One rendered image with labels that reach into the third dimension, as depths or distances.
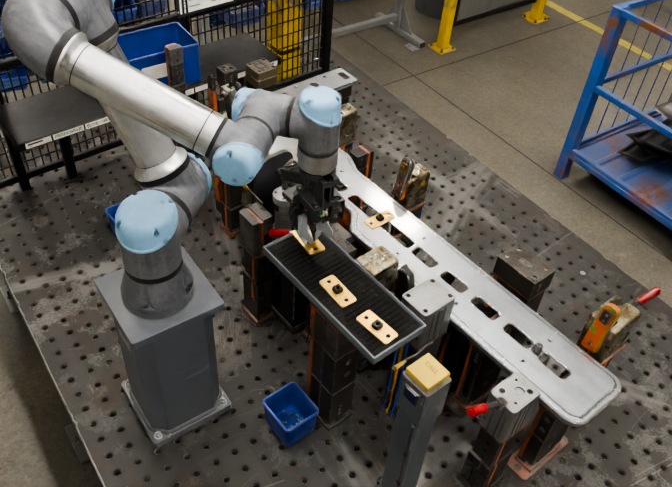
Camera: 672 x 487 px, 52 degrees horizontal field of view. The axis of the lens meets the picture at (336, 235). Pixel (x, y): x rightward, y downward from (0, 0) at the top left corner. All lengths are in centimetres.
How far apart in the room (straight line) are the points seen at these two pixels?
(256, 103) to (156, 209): 29
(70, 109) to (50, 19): 103
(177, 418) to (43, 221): 90
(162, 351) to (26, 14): 70
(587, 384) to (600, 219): 214
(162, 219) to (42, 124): 91
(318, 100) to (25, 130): 115
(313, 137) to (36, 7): 49
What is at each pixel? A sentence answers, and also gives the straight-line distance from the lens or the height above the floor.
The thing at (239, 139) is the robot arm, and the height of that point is 155.
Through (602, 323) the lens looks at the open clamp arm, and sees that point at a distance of 165.
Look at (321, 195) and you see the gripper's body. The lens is 130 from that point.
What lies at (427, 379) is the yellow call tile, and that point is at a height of 116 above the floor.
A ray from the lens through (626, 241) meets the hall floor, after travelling 361.
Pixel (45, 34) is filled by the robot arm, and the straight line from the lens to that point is 120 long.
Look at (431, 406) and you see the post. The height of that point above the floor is 109.
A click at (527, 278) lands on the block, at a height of 103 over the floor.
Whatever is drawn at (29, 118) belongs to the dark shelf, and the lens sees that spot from 222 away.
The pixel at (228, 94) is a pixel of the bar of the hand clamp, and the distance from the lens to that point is 190.
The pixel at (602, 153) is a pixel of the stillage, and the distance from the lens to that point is 384.
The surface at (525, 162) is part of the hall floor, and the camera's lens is 390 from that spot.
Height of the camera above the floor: 221
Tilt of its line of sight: 43 degrees down
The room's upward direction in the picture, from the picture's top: 5 degrees clockwise
